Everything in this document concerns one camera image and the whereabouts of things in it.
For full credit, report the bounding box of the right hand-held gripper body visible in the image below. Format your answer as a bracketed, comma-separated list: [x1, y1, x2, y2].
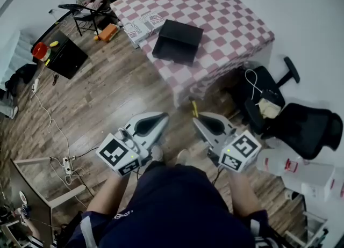
[211, 129, 262, 173]

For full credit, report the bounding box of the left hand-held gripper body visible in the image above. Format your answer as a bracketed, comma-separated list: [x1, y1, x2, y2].
[96, 123, 150, 177]

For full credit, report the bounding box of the black cloth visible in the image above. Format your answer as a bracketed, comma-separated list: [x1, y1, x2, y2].
[152, 19, 204, 67]

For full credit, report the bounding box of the person's right forearm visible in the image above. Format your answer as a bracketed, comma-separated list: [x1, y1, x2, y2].
[228, 170, 267, 217]

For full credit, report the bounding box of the person's left forearm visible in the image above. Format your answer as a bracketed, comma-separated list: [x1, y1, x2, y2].
[85, 173, 141, 216]

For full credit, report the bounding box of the printed cardboard box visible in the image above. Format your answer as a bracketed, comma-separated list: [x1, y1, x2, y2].
[123, 12, 165, 49]

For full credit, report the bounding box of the orange box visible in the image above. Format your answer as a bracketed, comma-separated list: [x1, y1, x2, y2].
[97, 23, 120, 43]

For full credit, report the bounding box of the person's left hand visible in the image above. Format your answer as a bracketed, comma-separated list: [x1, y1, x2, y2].
[115, 128, 144, 159]

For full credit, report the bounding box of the person's left shoe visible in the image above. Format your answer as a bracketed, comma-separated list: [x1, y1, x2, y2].
[150, 144, 164, 162]

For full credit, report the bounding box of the cream cloth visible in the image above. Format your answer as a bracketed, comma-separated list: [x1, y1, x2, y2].
[254, 98, 282, 119]

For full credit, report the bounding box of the white power strip with plugs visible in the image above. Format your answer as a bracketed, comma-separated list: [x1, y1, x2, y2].
[61, 156, 75, 176]

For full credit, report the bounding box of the black power adapter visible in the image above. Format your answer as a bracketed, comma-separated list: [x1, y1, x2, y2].
[260, 89, 281, 103]

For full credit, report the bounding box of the black office chair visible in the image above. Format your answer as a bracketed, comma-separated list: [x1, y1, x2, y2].
[242, 56, 344, 161]

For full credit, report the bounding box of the person's dark blue clothing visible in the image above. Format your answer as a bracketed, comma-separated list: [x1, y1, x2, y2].
[63, 160, 273, 248]

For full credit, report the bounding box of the black low table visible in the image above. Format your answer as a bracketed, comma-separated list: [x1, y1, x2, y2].
[32, 30, 89, 80]

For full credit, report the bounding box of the white metal rack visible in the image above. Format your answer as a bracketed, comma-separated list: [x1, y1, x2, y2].
[284, 210, 330, 248]

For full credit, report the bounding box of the red checkered tablecloth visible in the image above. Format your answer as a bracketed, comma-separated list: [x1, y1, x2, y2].
[110, 0, 275, 108]

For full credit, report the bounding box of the black folding table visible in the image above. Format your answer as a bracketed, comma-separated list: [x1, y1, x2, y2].
[58, 2, 114, 37]

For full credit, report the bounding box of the red bucket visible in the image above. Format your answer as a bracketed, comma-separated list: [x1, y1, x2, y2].
[32, 41, 52, 61]

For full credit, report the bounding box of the grey laptop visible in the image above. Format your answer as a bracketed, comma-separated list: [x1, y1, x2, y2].
[80, 0, 104, 11]

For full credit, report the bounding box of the black bag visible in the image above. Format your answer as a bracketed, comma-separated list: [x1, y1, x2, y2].
[4, 63, 38, 95]

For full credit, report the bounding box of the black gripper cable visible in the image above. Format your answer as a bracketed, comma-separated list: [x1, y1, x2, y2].
[211, 165, 224, 186]

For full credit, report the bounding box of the white looped cable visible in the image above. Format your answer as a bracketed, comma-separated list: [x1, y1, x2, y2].
[245, 69, 263, 100]

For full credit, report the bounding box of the wooden desk frame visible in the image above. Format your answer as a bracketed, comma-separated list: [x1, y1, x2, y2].
[12, 156, 87, 210]

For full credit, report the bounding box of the white floor cable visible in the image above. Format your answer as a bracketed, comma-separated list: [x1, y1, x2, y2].
[32, 88, 75, 162]

